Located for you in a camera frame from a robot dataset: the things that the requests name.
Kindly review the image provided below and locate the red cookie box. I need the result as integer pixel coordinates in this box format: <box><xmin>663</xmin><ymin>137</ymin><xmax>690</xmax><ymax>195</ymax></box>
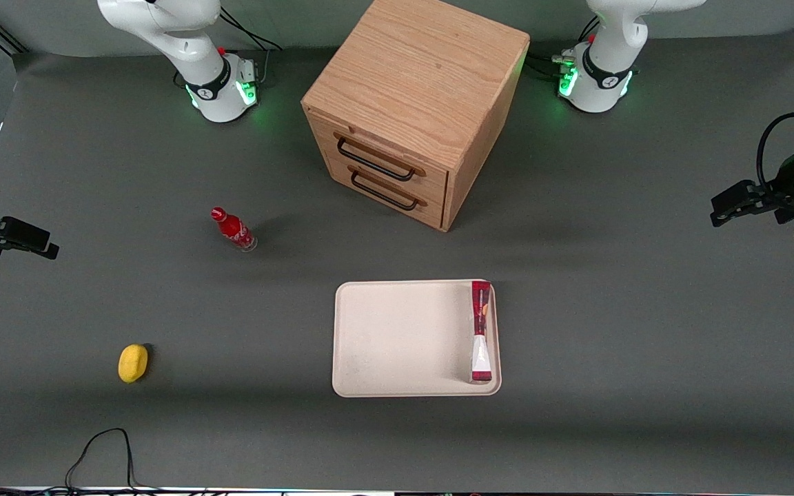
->
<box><xmin>470</xmin><ymin>280</ymin><xmax>493</xmax><ymax>383</ymax></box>

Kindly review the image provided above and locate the cream rectangular tray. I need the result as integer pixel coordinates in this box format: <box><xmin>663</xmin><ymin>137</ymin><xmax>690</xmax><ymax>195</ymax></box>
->
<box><xmin>332</xmin><ymin>278</ymin><xmax>502</xmax><ymax>399</ymax></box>

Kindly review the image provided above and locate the yellow lemon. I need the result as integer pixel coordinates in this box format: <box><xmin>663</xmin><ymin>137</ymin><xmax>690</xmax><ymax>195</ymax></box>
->
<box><xmin>118</xmin><ymin>343</ymin><xmax>150</xmax><ymax>384</ymax></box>

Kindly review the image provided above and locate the red cola bottle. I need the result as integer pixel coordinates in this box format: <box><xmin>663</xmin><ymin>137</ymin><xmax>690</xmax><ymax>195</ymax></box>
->
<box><xmin>210</xmin><ymin>206</ymin><xmax>258</xmax><ymax>253</ymax></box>

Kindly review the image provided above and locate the wooden drawer front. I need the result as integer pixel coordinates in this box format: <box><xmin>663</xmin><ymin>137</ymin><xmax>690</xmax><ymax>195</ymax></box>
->
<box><xmin>330</xmin><ymin>128</ymin><xmax>449</xmax><ymax>205</ymax></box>
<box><xmin>332</xmin><ymin>161</ymin><xmax>447</xmax><ymax>229</ymax></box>

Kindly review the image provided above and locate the wooden drawer cabinet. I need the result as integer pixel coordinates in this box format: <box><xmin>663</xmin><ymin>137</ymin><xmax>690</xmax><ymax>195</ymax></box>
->
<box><xmin>301</xmin><ymin>0</ymin><xmax>531</xmax><ymax>233</ymax></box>

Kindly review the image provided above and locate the black frame rail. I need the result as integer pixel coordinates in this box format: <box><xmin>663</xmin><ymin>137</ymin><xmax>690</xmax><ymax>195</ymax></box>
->
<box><xmin>0</xmin><ymin>12</ymin><xmax>29</xmax><ymax>56</ymax></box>

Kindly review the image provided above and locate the black looped table cable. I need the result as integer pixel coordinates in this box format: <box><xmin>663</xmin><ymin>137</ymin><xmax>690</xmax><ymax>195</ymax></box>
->
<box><xmin>65</xmin><ymin>428</ymin><xmax>139</xmax><ymax>493</ymax></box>

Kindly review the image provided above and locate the black left arm base cable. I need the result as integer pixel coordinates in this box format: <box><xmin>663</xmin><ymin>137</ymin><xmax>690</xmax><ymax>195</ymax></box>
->
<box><xmin>527</xmin><ymin>14</ymin><xmax>601</xmax><ymax>82</ymax></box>

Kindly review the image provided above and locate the black arm base cable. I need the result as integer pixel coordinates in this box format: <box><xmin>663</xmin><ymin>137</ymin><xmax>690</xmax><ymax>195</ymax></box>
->
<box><xmin>218</xmin><ymin>7</ymin><xmax>284</xmax><ymax>87</ymax></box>
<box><xmin>527</xmin><ymin>14</ymin><xmax>601</xmax><ymax>82</ymax></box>

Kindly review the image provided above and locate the black right arm base cable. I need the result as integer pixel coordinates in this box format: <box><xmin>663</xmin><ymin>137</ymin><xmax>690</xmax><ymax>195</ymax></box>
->
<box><xmin>218</xmin><ymin>7</ymin><xmax>284</xmax><ymax>87</ymax></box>

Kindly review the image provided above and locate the black drawer handle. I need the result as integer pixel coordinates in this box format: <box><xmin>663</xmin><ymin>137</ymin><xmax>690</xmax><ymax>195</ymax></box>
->
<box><xmin>337</xmin><ymin>136</ymin><xmax>417</xmax><ymax>183</ymax></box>
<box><xmin>350</xmin><ymin>169</ymin><xmax>420</xmax><ymax>211</ymax></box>

